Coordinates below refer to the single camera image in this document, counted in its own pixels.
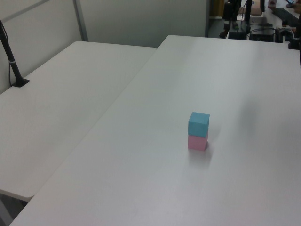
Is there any blue cube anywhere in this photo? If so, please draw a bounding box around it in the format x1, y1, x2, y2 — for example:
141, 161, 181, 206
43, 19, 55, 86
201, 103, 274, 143
187, 112, 211, 138

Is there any pink cube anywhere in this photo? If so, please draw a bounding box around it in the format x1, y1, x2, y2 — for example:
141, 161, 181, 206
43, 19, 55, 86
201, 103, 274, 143
187, 129, 209, 151

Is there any white side table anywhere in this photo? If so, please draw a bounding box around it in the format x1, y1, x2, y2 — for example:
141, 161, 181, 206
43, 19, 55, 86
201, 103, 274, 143
0, 40, 158, 203

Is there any black cylindrical stand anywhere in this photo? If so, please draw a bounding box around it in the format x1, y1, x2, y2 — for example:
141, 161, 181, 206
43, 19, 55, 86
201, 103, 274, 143
219, 0, 237, 39

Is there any black electronics box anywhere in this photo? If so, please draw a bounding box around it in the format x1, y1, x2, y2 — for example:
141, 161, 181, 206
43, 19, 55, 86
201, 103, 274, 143
249, 28, 276, 43

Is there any thin black upright pole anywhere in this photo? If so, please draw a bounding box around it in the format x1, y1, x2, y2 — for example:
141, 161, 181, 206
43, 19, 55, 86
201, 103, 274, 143
244, 0, 253, 26

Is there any brown cardboard box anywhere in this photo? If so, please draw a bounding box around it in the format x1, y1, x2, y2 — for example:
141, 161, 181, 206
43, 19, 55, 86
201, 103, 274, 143
251, 0, 263, 16

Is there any black table corner clamp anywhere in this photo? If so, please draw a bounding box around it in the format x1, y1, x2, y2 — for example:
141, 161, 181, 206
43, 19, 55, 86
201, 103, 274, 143
287, 35, 301, 50

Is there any long black bar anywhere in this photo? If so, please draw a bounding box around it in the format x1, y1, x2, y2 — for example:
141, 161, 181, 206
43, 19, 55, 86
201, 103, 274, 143
272, 7, 301, 27

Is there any grey metal wall edge post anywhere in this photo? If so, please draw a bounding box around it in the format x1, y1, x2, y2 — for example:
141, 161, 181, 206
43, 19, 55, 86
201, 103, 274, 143
205, 0, 212, 38

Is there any grey metal partition post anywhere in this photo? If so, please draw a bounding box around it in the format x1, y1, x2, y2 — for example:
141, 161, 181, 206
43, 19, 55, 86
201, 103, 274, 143
72, 0, 89, 43

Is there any black camera stand pole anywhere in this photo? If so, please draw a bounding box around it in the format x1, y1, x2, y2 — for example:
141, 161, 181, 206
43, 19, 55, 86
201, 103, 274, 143
0, 18, 31, 88

